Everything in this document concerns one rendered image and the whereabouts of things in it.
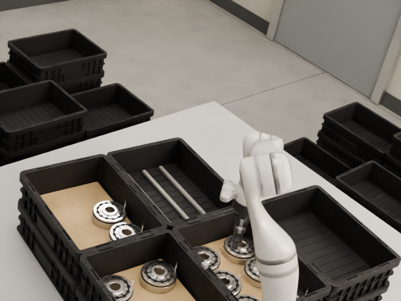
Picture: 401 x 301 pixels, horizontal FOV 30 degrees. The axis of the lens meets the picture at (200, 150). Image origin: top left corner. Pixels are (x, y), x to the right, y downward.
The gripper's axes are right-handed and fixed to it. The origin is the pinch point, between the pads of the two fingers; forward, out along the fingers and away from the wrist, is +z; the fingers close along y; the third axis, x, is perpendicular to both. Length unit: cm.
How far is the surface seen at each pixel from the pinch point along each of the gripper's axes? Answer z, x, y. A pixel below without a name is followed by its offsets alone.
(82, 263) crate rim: 7.8, 38.5, -17.3
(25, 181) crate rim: 8, 65, 9
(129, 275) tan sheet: 17.4, 26.8, -7.3
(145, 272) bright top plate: 14.5, 22.4, -7.3
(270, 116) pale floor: 100, -10, 250
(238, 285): 14.3, -4.1, -2.8
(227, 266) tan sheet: 17.3, -0.1, 7.2
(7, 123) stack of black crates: 52, 105, 100
